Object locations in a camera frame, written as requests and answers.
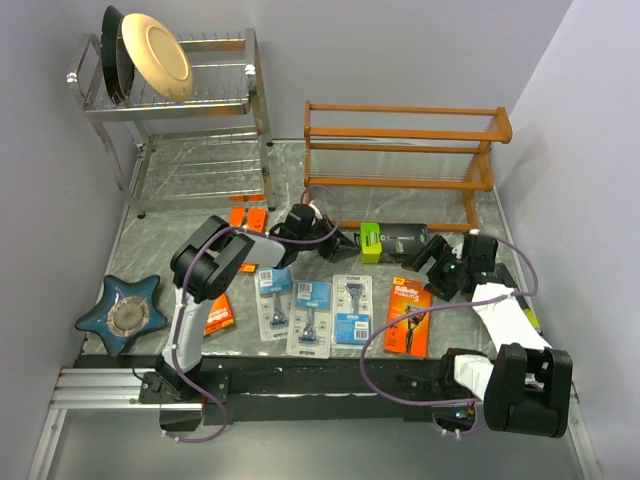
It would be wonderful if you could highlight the orange razor box left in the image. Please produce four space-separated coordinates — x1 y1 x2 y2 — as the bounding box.
204 294 235 336

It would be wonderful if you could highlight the steel dish rack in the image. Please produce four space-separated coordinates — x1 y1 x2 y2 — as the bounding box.
66 28 277 218

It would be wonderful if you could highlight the black plate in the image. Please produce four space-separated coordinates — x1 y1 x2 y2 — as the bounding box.
100 5 135 105

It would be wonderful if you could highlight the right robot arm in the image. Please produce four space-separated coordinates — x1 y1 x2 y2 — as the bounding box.
403 231 573 438

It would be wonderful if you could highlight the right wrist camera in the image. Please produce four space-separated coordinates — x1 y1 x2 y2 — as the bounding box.
451 243 466 260

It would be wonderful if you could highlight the blue razor blister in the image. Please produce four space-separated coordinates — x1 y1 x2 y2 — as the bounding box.
332 274 373 349
254 267 293 342
286 280 332 359

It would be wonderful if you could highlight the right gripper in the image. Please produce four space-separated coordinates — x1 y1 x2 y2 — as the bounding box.
401 234 468 302

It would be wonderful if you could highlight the orange razor box back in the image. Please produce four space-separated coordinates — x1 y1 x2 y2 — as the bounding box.
228 206 269 274

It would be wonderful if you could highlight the blue star-shaped dish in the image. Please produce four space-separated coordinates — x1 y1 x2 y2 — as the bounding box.
74 275 168 357

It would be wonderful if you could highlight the green black razor box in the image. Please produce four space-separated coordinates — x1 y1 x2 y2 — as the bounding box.
356 222 429 264
523 308 541 332

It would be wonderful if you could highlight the wooden two-tier shelf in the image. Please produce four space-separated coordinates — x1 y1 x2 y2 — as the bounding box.
303 102 513 232

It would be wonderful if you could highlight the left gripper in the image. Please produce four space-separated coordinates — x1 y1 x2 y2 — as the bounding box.
297 215 360 261

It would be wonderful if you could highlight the cream plate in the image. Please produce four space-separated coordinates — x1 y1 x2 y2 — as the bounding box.
121 13 194 102

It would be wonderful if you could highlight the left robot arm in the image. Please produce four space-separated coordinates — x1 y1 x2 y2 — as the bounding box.
156 203 359 402

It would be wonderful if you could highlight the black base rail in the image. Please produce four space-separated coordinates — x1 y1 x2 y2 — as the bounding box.
74 352 576 436

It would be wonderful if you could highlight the orange Fusion5 razor box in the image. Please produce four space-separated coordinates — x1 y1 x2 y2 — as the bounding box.
384 276 433 358

